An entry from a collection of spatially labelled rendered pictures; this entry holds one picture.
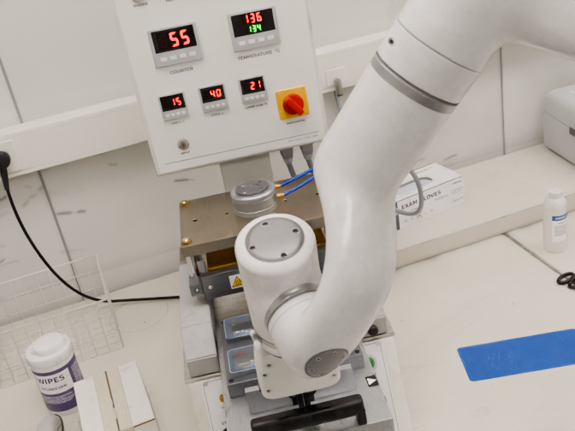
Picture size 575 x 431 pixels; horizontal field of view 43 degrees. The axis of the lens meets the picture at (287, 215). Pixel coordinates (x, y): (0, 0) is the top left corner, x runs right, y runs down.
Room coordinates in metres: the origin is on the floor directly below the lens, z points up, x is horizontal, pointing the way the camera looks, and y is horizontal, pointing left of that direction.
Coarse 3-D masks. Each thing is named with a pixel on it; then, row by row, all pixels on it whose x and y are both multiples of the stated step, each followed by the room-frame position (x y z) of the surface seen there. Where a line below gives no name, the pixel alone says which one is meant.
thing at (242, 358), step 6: (240, 348) 0.90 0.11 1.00; (246, 348) 0.90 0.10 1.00; (252, 348) 0.90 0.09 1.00; (228, 354) 0.89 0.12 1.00; (234, 354) 0.89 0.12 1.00; (240, 354) 0.89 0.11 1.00; (246, 354) 0.88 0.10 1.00; (252, 354) 0.88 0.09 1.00; (234, 360) 0.88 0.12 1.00; (240, 360) 0.87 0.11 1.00; (246, 360) 0.87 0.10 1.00; (252, 360) 0.87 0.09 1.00; (234, 366) 0.86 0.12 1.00; (240, 366) 0.86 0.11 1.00; (246, 366) 0.86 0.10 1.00; (252, 366) 0.85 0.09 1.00
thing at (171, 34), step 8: (160, 32) 1.27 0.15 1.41; (168, 32) 1.27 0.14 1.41; (176, 32) 1.27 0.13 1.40; (184, 32) 1.27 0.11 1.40; (160, 40) 1.27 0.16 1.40; (168, 40) 1.27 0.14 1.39; (176, 40) 1.27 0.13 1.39; (184, 40) 1.27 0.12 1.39; (160, 48) 1.27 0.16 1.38; (168, 48) 1.27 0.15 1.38
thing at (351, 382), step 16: (224, 368) 0.91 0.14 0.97; (368, 368) 0.84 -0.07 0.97; (224, 384) 0.87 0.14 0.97; (336, 384) 0.80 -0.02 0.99; (352, 384) 0.80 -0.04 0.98; (224, 400) 0.83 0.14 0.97; (240, 400) 0.83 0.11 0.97; (256, 400) 0.79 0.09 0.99; (272, 400) 0.80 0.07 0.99; (288, 400) 0.80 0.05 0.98; (320, 400) 0.79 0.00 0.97; (368, 400) 0.78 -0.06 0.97; (384, 400) 0.77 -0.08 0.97; (240, 416) 0.79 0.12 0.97; (256, 416) 0.79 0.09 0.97; (352, 416) 0.75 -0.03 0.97; (368, 416) 0.75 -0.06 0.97; (384, 416) 0.74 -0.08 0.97
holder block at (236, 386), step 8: (224, 336) 0.95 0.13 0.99; (224, 344) 0.93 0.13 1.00; (232, 344) 0.93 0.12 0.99; (240, 344) 0.92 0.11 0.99; (248, 344) 0.92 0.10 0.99; (224, 352) 0.91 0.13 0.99; (352, 352) 0.85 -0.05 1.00; (360, 352) 0.85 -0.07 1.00; (224, 360) 0.89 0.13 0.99; (352, 360) 0.85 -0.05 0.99; (360, 360) 0.85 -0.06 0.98; (352, 368) 0.85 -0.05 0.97; (240, 376) 0.85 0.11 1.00; (248, 376) 0.84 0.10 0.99; (256, 376) 0.84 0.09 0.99; (232, 384) 0.83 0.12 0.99; (240, 384) 0.83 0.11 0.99; (248, 384) 0.84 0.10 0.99; (256, 384) 0.84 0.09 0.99; (232, 392) 0.83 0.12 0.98; (240, 392) 0.83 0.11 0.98
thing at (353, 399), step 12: (348, 396) 0.75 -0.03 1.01; (360, 396) 0.74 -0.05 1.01; (300, 408) 0.74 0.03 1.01; (312, 408) 0.74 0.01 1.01; (324, 408) 0.73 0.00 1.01; (336, 408) 0.73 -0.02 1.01; (348, 408) 0.73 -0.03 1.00; (360, 408) 0.73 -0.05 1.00; (252, 420) 0.74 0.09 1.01; (264, 420) 0.73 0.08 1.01; (276, 420) 0.73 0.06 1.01; (288, 420) 0.73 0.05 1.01; (300, 420) 0.73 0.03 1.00; (312, 420) 0.73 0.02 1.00; (324, 420) 0.73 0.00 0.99; (336, 420) 0.73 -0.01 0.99; (360, 420) 0.73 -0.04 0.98
